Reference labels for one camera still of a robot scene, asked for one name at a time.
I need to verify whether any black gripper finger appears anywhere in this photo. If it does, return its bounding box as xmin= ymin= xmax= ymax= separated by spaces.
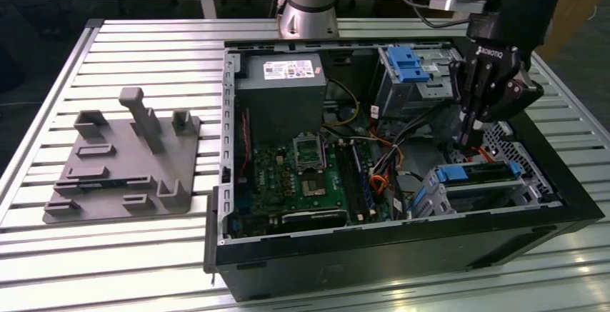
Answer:
xmin=471 ymin=67 xmax=545 ymax=138
xmin=450 ymin=58 xmax=481 ymax=151

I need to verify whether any black disk power wire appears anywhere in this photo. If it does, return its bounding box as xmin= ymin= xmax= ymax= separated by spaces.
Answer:
xmin=391 ymin=96 xmax=471 ymax=149

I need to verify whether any metal disk bay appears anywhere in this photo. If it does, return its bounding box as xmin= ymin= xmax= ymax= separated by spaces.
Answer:
xmin=411 ymin=163 xmax=565 ymax=218

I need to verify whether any blue RAM slot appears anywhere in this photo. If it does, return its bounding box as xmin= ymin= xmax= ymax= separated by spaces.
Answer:
xmin=350 ymin=139 xmax=378 ymax=218

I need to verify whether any black RAM slot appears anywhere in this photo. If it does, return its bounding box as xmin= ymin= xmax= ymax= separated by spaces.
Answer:
xmin=335 ymin=139 xmax=365 ymax=223

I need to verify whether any metal optical drive cage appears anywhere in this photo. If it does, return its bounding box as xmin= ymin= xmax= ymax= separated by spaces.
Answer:
xmin=375 ymin=46 xmax=466 ymax=121

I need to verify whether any wooden cabinet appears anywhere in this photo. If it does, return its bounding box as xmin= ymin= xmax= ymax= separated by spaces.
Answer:
xmin=538 ymin=0 xmax=610 ymax=65

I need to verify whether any blue drive latch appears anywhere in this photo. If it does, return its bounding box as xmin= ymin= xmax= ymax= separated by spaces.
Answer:
xmin=386 ymin=46 xmax=429 ymax=83

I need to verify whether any grey power supply unit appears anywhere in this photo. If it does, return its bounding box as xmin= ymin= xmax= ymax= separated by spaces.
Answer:
xmin=235 ymin=53 xmax=329 ymax=142

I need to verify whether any CPU socket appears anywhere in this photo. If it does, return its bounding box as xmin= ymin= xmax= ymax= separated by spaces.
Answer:
xmin=299 ymin=172 xmax=331 ymax=198

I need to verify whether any green motherboard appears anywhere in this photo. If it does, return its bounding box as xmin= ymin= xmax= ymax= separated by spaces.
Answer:
xmin=228 ymin=126 xmax=402 ymax=237

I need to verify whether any black graphics card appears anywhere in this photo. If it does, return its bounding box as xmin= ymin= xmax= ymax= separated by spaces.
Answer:
xmin=275 ymin=207 xmax=350 ymax=228

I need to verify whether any black open PC case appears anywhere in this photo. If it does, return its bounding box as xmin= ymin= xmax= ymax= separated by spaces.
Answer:
xmin=202 ymin=35 xmax=605 ymax=301

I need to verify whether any grey plastic parts rack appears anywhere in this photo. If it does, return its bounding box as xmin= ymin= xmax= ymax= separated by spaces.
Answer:
xmin=42 ymin=86 xmax=204 ymax=225

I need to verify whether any RAM stick in rack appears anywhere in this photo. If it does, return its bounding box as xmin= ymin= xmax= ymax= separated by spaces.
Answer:
xmin=79 ymin=181 xmax=131 ymax=189

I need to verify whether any mixed colour wire bundle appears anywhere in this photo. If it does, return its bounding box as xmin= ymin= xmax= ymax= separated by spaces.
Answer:
xmin=323 ymin=126 xmax=407 ymax=177

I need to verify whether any yellow wire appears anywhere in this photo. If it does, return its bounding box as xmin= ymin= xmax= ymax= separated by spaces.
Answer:
xmin=319 ymin=77 xmax=361 ymax=127

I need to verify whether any orange looped wire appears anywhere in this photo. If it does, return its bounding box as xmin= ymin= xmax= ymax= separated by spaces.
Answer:
xmin=369 ymin=173 xmax=391 ymax=198

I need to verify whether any thin locking lever wire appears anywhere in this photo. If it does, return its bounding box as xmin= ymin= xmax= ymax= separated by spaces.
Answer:
xmin=319 ymin=135 xmax=330 ymax=172

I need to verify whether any metal socket cover frame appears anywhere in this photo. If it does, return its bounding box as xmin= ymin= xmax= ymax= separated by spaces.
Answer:
xmin=291 ymin=131 xmax=326 ymax=171

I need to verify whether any red wire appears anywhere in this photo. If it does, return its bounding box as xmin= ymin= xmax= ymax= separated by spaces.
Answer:
xmin=241 ymin=108 xmax=254 ymax=183

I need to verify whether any white bench frame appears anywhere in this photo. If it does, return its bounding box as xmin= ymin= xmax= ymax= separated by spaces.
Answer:
xmin=0 ymin=0 xmax=471 ymax=19

